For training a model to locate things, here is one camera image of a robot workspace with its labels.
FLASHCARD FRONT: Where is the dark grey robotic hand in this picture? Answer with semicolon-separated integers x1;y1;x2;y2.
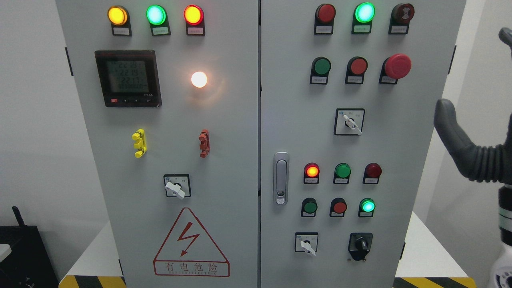
434;98;512;188

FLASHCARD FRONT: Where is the gray rotary selector switch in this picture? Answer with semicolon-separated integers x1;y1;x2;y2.
334;108;366;136

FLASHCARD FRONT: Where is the green lit indicator lower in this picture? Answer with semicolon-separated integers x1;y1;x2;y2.
358;198;376;218

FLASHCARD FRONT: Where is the green lit indicator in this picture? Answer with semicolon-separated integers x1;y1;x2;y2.
358;198;376;218
351;2;376;34

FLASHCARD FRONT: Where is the red emergency stop button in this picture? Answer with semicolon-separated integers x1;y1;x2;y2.
379;53;412;84

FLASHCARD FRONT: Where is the red push button lower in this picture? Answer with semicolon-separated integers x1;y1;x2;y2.
329;198;347;217

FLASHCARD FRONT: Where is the red push button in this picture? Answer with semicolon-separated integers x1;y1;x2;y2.
329;198;347;217
344;56;368;84

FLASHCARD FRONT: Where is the red push button upper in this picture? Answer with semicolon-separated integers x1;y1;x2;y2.
344;56;368;84

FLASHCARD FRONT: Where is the black red buzzer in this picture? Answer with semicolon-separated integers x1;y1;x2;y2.
389;3;415;34

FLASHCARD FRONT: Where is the red lit indicator lower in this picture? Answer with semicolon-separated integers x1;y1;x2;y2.
303;162;320;184

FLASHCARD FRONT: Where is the green push button lower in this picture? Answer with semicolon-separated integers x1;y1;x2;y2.
300;197;318;217

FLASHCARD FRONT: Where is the green push button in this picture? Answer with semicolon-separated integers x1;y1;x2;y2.
310;57;332;84
300;197;318;217

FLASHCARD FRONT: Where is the green push button upper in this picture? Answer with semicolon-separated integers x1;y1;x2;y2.
310;57;332;84

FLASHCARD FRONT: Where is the green lit indicator top right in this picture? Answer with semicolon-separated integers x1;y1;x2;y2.
351;2;376;34

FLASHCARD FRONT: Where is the dark red indicator light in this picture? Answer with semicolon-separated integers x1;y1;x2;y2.
313;3;336;35

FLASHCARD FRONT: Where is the red terminal connector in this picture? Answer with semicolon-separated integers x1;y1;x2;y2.
198;129;210;158

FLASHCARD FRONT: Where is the grey electrical cabinet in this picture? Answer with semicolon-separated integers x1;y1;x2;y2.
56;0;466;288

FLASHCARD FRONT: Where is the red high voltage warning sticker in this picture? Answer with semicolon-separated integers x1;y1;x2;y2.
153;207;230;277

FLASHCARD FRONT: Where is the red lit indicator light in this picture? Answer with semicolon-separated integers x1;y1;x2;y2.
184;5;206;36

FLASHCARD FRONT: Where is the yellow terminal connector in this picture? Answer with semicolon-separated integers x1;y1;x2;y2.
132;129;148;158

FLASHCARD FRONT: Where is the green indicator light top left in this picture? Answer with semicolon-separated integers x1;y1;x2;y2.
146;5;171;36

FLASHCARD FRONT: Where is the black digital power meter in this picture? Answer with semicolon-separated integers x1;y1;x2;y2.
94;50;162;108

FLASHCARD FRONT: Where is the yellow indicator light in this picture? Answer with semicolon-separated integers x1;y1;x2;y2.
107;5;132;36

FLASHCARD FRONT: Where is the black box with antenna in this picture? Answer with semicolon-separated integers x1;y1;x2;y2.
0;206;59;288

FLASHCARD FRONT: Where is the black rotary switch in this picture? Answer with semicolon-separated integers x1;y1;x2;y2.
348;233;373;261

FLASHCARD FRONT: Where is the bottom white rotary switch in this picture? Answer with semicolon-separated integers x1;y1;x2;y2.
294;232;319;256

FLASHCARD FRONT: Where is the silver door handle lock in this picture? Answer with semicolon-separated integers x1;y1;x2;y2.
272;152;289;205

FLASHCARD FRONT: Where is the left door rotary switch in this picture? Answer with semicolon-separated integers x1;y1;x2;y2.
163;174;191;199

